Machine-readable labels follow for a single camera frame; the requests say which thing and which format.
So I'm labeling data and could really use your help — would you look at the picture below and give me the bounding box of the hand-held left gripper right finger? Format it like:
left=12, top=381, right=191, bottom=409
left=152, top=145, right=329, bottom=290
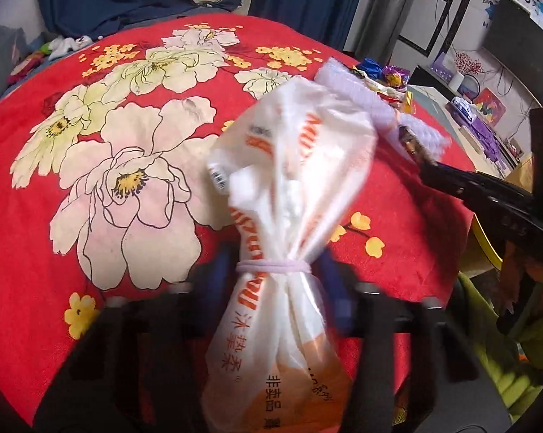
left=319, top=248, right=512, bottom=433

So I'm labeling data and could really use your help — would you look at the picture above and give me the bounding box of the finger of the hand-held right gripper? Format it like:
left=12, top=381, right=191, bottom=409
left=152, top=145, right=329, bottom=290
left=399, top=127, right=476, bottom=196

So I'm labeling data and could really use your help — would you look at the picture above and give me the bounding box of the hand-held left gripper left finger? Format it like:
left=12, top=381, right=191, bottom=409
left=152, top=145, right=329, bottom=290
left=32, top=244, right=240, bottom=433

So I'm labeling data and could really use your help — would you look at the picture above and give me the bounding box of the black bin yellow rim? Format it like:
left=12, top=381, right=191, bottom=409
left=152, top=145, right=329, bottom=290
left=472, top=220, right=503, bottom=272

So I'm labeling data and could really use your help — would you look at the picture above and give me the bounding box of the white plastic bag orange print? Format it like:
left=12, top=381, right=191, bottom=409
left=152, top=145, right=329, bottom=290
left=198, top=74, right=381, bottom=433

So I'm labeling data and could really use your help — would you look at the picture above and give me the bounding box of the person's right forearm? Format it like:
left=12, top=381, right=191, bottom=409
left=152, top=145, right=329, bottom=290
left=452, top=273, right=543, bottom=416

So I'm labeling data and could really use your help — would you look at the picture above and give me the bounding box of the lavender elastic band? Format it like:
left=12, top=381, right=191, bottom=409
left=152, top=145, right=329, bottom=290
left=235, top=259, right=311, bottom=277

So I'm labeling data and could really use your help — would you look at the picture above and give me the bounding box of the grey coffee table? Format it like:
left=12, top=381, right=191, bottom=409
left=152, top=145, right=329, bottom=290
left=407, top=83, right=531, bottom=182

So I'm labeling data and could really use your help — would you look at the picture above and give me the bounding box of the purple case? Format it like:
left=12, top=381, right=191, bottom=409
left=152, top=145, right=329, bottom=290
left=454, top=113, right=523, bottom=164

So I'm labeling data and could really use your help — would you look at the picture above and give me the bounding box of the blue white tissue pack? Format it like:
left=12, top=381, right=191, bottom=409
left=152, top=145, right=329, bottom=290
left=449, top=96, right=476, bottom=121

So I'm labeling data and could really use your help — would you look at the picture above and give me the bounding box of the colourful picture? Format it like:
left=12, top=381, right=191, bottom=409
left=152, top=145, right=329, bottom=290
left=474, top=87, right=508, bottom=123

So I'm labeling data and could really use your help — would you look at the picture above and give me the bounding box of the round blue ornament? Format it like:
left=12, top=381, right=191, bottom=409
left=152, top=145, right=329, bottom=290
left=461, top=74, right=481, bottom=98

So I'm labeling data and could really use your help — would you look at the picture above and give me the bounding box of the shiny foil snack wrapper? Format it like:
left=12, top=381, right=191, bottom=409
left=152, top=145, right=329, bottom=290
left=383, top=66, right=410, bottom=89

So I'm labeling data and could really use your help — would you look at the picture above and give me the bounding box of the purple box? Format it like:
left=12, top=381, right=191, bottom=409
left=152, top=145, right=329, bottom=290
left=433, top=51, right=457, bottom=75

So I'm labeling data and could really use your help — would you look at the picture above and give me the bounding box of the red floral blanket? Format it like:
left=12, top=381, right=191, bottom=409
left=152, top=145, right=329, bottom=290
left=0, top=13, right=480, bottom=429

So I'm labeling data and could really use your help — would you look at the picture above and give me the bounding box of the blue cloth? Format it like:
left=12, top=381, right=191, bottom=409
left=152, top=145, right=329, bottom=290
left=361, top=58, right=386, bottom=78

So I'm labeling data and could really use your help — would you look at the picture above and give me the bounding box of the black flat television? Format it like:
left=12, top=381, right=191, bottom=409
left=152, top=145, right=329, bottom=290
left=480, top=0, right=543, bottom=115

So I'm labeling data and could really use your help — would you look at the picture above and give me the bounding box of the metal stove pipe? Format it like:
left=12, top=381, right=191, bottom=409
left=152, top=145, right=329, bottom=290
left=343, top=0, right=425, bottom=60

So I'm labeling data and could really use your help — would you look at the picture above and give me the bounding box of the pile of colourful small clothes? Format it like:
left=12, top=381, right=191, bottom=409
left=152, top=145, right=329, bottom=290
left=5, top=35, right=94, bottom=86

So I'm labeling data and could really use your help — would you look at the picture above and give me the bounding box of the grey cloth item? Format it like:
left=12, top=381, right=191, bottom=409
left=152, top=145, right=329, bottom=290
left=0, top=26, right=27, bottom=114

